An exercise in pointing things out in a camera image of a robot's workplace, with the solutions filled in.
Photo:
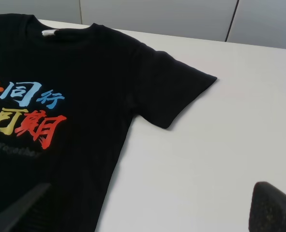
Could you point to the black printed t-shirt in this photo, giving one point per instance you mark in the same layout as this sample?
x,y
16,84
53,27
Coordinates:
x,y
67,100

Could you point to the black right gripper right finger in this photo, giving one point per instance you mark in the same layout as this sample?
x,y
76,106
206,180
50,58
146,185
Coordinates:
x,y
268,209

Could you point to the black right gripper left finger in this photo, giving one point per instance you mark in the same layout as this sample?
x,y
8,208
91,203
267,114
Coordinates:
x,y
12,214

